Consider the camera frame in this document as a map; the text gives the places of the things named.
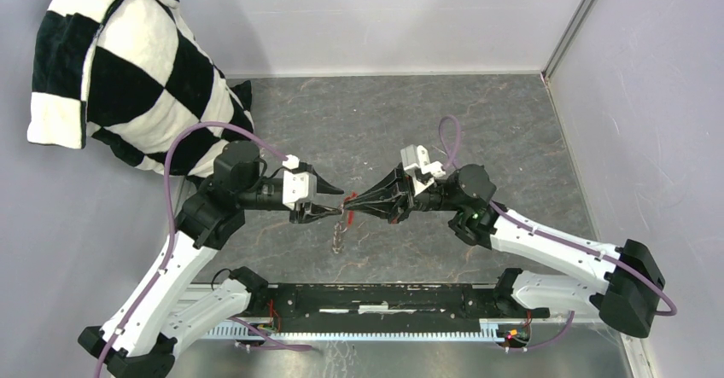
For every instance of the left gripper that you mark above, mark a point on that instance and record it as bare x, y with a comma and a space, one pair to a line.
312, 211

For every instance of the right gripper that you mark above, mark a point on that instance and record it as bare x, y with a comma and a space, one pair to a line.
398, 185

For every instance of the metal key organizer red handle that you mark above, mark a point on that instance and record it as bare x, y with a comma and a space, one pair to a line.
342, 225

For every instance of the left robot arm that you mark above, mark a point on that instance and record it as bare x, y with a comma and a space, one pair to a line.
181, 251

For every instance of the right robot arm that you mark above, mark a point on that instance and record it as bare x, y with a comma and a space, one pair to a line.
554, 245

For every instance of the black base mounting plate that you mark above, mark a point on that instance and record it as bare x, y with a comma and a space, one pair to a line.
376, 308

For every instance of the black white checkered cloth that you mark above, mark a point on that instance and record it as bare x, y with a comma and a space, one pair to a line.
131, 75

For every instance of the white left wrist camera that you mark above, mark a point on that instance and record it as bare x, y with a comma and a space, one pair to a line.
296, 186

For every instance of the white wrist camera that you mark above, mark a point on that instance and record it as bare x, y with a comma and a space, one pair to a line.
417, 165
296, 186

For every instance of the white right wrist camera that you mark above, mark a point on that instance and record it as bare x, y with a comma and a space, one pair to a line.
417, 165

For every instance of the aluminium frame rail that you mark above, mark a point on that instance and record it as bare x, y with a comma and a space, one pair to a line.
264, 316

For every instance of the white toothed cable duct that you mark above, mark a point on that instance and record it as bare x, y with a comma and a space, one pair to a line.
485, 332

